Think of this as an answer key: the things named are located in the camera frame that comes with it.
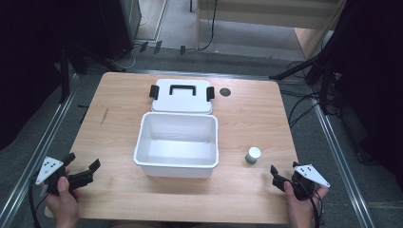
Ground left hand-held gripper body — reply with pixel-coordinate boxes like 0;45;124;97
35;156;95;196

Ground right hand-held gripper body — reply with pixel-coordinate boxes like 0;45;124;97
272;163;331;201

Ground small white bottle green label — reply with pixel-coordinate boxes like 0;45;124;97
244;146;262;165

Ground white plastic storage box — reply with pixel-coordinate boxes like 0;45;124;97
133;111;220;179

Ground person's right hand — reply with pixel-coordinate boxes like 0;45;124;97
283;180;330;228

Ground person's left hand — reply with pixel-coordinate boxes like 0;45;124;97
44;176;81;228

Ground black tripod stand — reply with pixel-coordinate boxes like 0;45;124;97
269;51;337;116

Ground black curtain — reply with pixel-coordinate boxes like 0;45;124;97
317;0;403;191
0;0;107;151

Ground dark cabinet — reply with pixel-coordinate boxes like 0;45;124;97
98;0;143;61

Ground light wooden furniture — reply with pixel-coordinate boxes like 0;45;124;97
194;0;348;60

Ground metal floor rail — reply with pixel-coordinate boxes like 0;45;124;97
303;84;378;228
132;69;274;81
0;73;80;228

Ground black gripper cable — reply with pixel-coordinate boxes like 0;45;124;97
300;181;324;228
28;180;48;228

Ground black floor cables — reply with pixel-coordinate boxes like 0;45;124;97
279;89;321;128

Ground white lid with black handle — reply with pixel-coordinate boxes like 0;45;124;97
149;78;216;115

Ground white floor cable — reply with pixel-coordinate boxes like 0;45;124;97
110;44;150;72

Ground black hanging cable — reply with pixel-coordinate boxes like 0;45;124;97
201;0;220;52

